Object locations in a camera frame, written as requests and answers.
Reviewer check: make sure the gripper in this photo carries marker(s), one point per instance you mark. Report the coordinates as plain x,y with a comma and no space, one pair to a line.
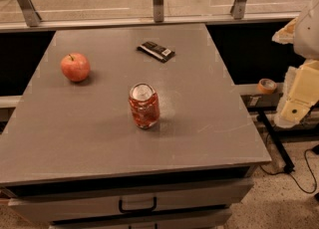
308,35

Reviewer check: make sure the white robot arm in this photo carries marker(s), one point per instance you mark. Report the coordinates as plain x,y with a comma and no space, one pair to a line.
302,32

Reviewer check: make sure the red coke can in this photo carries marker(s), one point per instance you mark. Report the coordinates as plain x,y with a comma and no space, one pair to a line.
144,103

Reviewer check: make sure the orange tape roll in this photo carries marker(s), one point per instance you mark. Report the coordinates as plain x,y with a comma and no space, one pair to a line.
267,86

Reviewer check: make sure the black metal table leg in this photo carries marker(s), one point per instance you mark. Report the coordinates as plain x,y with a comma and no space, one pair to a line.
289,165

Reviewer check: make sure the black snack bar wrapper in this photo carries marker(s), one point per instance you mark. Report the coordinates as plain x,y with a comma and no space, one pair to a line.
160,53

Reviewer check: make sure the grey drawer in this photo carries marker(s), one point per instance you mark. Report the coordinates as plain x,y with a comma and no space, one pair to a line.
105,203
199,219

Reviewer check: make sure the red apple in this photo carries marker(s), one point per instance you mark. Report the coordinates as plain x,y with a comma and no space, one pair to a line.
75,67

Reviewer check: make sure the top grey drawer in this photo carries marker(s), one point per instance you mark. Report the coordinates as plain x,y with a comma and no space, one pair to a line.
105,203

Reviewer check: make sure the black drawer handle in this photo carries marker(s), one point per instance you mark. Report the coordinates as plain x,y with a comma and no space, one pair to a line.
138,206

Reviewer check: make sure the left metal railing bracket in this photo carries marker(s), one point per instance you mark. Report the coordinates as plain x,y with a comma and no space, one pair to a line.
31,16

